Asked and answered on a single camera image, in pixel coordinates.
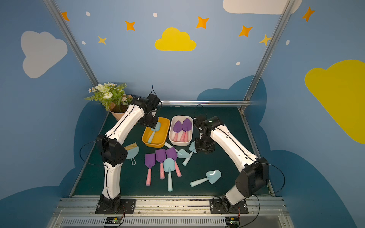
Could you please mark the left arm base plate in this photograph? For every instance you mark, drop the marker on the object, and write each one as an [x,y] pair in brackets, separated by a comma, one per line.
[128,205]

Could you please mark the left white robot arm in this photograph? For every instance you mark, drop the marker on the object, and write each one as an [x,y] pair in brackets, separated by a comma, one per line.
[142,110]

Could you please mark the circuit board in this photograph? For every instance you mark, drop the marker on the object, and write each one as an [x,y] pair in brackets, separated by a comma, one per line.
[232,222]
[113,221]

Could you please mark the blue round shovel centre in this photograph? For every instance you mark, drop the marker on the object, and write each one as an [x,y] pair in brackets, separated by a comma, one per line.
[169,167]

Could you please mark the blue toy brush scoop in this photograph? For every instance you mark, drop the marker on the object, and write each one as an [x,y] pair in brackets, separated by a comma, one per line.
[132,152]

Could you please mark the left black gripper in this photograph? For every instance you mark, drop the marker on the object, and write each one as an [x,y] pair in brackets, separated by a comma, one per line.
[149,122]

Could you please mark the blue shovel under purple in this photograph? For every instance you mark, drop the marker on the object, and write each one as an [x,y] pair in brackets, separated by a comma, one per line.
[180,153]

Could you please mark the white plastic storage box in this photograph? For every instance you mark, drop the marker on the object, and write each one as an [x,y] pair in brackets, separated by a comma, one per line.
[172,133]

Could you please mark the purple pointed shovel pink handle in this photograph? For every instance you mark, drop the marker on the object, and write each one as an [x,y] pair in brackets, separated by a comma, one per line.
[177,129]

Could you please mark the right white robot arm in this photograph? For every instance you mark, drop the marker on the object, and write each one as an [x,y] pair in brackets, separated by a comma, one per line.
[254,171]

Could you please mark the blue pointed shovel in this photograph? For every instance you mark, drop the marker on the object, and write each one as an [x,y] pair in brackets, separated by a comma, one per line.
[211,176]

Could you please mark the potted artificial flower plant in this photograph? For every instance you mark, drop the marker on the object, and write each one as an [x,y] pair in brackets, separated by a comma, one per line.
[112,97]

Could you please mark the yellow plastic storage box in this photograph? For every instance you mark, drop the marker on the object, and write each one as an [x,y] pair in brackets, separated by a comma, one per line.
[159,137]

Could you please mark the right circuit board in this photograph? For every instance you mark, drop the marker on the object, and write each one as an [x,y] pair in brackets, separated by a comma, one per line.
[232,222]

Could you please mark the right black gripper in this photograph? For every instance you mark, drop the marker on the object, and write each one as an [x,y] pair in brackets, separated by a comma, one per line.
[204,147]

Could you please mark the left circuit board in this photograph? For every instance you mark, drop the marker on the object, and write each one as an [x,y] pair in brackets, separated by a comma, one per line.
[113,221]

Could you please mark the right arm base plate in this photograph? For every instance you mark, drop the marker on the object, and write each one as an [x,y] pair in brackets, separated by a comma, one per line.
[222,206]

